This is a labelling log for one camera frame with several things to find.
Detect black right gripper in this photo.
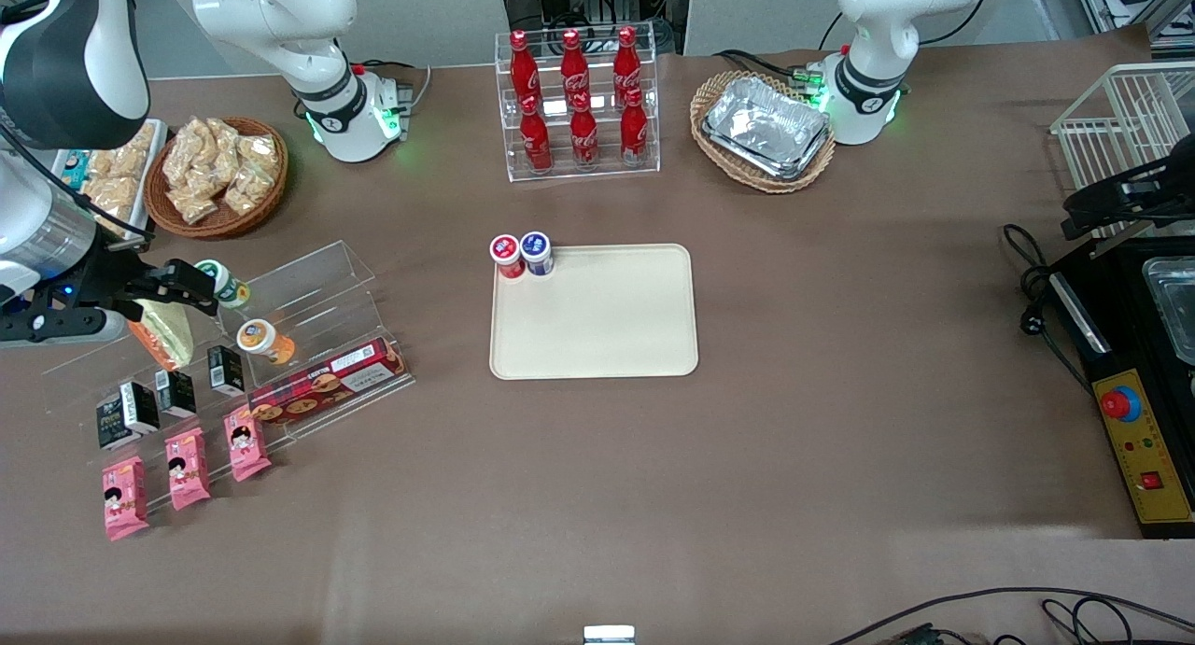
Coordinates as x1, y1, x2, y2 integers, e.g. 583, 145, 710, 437
58, 239, 220, 315

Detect triangular sandwich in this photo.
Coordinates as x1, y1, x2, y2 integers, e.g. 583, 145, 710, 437
129, 300, 195, 372

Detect white rectangular snack tray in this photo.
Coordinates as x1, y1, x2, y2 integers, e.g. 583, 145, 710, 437
51, 119, 169, 246

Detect beige plastic tray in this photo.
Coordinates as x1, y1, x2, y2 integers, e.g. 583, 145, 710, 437
489, 244, 699, 381

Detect metal tray in machine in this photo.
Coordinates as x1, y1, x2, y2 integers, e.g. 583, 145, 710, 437
1141, 258, 1195, 366

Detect green lid jar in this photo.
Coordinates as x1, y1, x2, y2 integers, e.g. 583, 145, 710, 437
193, 259, 251, 310

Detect brown wicker basket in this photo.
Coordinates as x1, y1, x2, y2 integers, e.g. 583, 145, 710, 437
144, 116, 289, 240

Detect clear bag of crackers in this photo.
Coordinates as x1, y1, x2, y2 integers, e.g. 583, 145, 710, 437
162, 118, 214, 187
168, 180, 220, 226
219, 120, 281, 172
222, 164, 276, 218

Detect small black carton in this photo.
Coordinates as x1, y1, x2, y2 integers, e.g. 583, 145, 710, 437
119, 381, 161, 434
155, 370, 197, 419
96, 395, 139, 451
207, 345, 246, 396

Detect orange lid jar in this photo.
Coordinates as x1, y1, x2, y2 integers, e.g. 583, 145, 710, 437
236, 318, 297, 366

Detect wrapped cracker pack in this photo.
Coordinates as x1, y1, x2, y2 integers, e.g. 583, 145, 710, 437
89, 122, 157, 181
79, 174, 143, 237

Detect clear acrylic tiered shelf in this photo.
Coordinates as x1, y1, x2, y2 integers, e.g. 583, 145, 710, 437
42, 241, 416, 511

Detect pink snack pack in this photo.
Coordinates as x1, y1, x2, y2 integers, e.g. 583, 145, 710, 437
224, 407, 273, 483
103, 456, 150, 541
165, 428, 212, 512

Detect red cookie box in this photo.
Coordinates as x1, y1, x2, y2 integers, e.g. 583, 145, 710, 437
247, 338, 409, 427

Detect red lid jar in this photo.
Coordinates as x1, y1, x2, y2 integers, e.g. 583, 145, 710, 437
489, 234, 526, 280

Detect blue lid jar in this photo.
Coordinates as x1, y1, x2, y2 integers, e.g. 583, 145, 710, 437
520, 231, 555, 277

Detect red cola bottle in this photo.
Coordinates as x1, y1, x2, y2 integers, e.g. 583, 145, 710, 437
613, 26, 643, 95
509, 31, 542, 105
560, 29, 591, 100
620, 88, 650, 167
519, 94, 554, 173
569, 92, 600, 170

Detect clear acrylic bottle rack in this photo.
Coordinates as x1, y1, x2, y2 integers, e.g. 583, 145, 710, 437
495, 22, 661, 183

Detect dark equipment rack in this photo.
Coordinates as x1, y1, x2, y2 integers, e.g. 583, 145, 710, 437
502, 0, 692, 58

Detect light wicker basket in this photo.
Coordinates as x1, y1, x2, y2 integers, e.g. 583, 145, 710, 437
690, 70, 837, 194

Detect stacked foil trays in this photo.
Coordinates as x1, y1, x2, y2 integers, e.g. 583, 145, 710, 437
702, 76, 832, 181

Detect black sealing machine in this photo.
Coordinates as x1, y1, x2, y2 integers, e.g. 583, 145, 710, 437
1046, 239, 1195, 540

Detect red emergency stop button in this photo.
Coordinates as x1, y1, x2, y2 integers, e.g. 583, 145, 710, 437
1101, 386, 1143, 423

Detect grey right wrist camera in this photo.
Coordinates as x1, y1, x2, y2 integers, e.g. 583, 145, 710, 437
0, 307, 128, 348

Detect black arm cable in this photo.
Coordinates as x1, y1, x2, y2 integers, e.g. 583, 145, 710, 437
0, 122, 155, 245

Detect black power cable with plug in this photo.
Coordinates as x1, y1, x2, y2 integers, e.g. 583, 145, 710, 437
1003, 222, 1095, 396

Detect black floor cables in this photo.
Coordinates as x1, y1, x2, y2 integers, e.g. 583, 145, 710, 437
826, 586, 1195, 645

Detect white wire basket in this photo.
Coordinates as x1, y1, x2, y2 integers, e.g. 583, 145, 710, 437
1050, 62, 1195, 245

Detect metal frame shelf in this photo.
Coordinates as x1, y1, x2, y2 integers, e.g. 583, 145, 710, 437
1069, 0, 1195, 60

